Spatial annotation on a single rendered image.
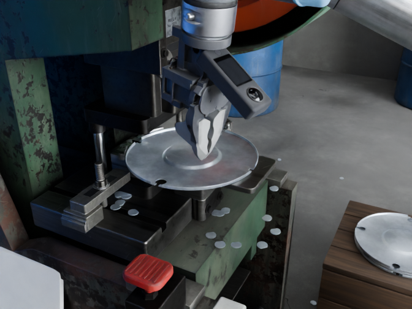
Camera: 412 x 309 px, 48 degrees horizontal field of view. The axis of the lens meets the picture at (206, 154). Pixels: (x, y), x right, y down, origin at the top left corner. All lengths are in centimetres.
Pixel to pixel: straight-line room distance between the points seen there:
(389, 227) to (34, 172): 108
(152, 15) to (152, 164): 33
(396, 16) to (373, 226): 96
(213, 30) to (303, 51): 376
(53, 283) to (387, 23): 82
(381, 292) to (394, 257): 12
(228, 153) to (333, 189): 149
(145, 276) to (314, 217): 156
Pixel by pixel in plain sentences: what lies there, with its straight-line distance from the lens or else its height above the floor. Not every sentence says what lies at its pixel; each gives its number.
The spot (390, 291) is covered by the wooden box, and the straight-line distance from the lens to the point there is 142.
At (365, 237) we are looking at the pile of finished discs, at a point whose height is 37.
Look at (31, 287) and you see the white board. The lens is 112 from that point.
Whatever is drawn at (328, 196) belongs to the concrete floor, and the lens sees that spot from 239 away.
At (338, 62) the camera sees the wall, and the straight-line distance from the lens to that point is 431.
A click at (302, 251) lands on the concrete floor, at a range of 200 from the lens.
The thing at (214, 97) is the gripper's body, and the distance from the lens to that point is 68.
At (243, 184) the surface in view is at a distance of 91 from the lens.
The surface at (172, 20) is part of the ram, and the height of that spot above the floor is 107.
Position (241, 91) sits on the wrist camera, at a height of 104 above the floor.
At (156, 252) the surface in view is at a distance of 93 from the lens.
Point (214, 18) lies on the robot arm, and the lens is 62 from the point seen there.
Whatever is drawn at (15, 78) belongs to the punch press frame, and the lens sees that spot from 99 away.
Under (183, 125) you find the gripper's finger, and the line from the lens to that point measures 73.
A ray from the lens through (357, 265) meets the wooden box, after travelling 144.
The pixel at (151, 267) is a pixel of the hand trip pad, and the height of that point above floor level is 76.
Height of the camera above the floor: 125
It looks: 28 degrees down
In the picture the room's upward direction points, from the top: straight up
